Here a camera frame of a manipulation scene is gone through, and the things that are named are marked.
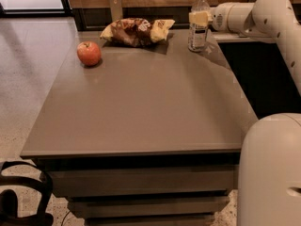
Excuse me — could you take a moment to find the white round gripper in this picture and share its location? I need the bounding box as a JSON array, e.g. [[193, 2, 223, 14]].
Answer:
[[189, 3, 232, 31]]

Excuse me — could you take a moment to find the clear blue plastic water bottle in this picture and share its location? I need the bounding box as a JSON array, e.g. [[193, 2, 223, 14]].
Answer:
[[188, 0, 211, 53]]

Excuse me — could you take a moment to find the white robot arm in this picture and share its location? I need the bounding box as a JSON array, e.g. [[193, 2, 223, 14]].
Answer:
[[188, 0, 301, 226]]

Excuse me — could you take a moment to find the brown chip bag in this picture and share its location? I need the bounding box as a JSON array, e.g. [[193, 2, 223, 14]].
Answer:
[[100, 18, 175, 47]]

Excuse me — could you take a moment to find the red apple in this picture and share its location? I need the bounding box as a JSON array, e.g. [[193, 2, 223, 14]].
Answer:
[[77, 41, 102, 66]]

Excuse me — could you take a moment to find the grey drawer cabinet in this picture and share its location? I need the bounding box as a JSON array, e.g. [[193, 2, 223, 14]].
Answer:
[[22, 30, 256, 226]]

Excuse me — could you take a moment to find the left metal wall bracket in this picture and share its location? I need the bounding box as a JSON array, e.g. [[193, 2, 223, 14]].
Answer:
[[109, 0, 123, 21]]

